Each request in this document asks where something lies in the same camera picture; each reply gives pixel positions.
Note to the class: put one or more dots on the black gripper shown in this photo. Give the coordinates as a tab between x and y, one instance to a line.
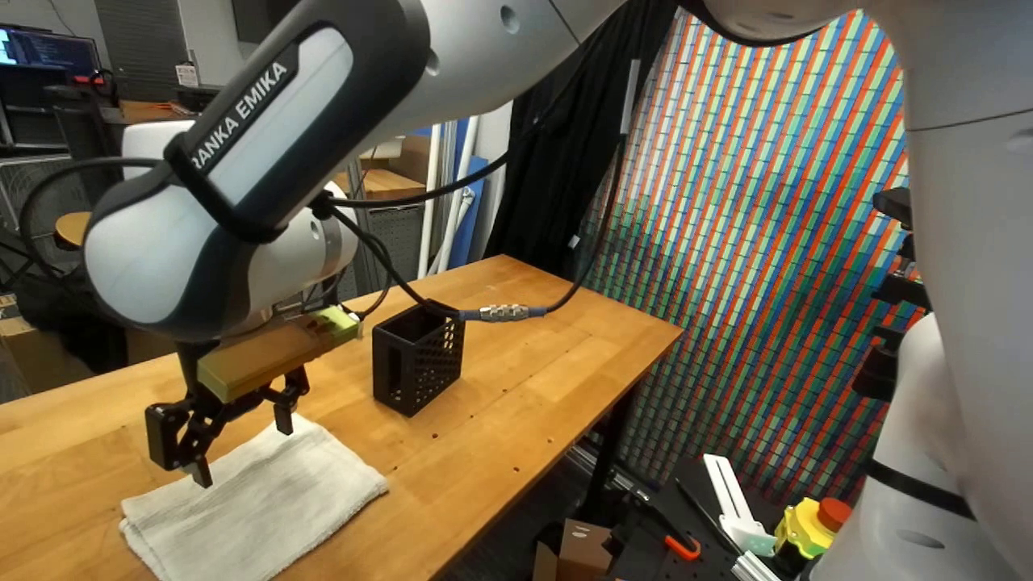
229	407

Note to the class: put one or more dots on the white towel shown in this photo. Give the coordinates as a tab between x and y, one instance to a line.
260	503

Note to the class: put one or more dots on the black perforated basket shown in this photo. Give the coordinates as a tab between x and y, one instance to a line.
415	366

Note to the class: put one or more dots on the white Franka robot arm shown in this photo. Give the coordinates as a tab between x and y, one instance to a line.
270	117

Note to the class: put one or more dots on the black bag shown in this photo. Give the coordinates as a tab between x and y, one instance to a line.
66	309

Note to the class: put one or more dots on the blue board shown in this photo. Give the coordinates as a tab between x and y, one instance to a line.
470	204

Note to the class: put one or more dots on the small cardboard box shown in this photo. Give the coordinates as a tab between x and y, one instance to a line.
583	549

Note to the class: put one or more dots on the black curtain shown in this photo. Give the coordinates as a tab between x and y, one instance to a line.
559	162

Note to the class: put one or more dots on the blue lit screen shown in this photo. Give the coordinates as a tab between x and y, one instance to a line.
43	49

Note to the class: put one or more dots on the white aluminium extrusion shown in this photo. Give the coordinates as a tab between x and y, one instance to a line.
730	502

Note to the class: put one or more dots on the colourful striped backdrop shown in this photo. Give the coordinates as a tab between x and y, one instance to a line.
754	268

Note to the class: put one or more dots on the yellow red emergency stop button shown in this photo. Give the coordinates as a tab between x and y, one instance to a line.
801	527

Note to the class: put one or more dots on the black camera on stand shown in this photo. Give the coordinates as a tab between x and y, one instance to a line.
876	371

